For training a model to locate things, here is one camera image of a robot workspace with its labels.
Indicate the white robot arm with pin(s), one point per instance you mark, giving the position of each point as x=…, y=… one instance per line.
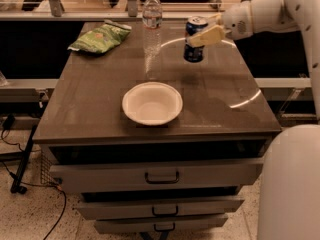
x=289, y=204

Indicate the clear plastic water bottle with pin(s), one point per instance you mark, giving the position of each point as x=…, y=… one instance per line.
x=152, y=20

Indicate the black bar on floor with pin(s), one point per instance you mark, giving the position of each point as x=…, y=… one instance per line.
x=17, y=182

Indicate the top grey drawer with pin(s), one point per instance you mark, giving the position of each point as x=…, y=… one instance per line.
x=157, y=175

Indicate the grey drawer cabinet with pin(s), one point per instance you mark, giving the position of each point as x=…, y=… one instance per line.
x=162, y=151

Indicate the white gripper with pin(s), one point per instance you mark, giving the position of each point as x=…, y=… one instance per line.
x=236, y=25

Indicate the green chip bag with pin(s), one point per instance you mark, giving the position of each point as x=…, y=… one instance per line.
x=102, y=39

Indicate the bottom grey drawer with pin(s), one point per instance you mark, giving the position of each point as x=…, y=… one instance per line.
x=160, y=224

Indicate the grey drawer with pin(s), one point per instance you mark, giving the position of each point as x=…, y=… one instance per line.
x=157, y=175
x=160, y=224
x=156, y=208

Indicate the blue pepsi can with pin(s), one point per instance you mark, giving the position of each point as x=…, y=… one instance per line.
x=193, y=49

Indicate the middle grey drawer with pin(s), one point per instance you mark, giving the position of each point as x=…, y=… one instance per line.
x=156, y=208

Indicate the white paper bowl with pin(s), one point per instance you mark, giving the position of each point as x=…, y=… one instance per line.
x=152, y=103

